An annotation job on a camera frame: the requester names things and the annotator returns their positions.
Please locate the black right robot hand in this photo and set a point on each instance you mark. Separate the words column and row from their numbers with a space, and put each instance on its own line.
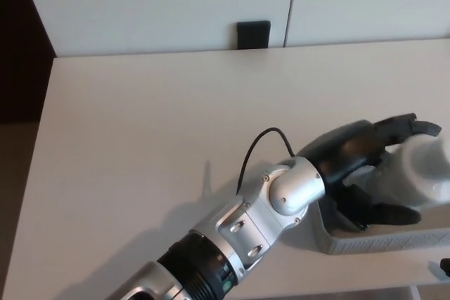
column 446, row 268

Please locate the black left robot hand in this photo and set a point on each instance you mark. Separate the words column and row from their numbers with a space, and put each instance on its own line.
column 337, row 152

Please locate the white plastic bottle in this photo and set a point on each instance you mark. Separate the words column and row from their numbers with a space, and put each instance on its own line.
column 418, row 170

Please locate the white mesh container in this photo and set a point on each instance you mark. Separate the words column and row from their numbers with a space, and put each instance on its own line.
column 386, row 242

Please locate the white cabinet door with lettering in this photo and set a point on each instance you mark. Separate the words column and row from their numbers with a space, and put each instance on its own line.
column 140, row 8

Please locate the white desk leg frame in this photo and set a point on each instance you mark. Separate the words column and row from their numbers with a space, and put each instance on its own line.
column 414, row 293

